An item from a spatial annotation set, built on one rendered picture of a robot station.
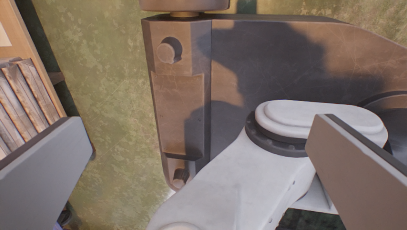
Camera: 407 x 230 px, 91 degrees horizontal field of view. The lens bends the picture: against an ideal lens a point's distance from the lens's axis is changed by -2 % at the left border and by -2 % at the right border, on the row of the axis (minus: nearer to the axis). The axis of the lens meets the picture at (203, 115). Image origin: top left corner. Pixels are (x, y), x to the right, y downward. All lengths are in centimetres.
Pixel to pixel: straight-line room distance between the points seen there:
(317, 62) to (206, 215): 37
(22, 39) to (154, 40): 49
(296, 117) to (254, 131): 7
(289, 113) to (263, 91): 13
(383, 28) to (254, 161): 50
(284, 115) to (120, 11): 55
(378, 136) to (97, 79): 79
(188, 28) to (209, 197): 30
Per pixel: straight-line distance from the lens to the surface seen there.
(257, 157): 34
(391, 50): 53
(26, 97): 83
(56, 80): 90
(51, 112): 88
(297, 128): 36
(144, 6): 48
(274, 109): 37
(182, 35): 42
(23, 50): 86
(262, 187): 30
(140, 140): 89
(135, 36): 71
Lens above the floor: 61
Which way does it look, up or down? 57 degrees down
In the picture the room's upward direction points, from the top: 160 degrees counter-clockwise
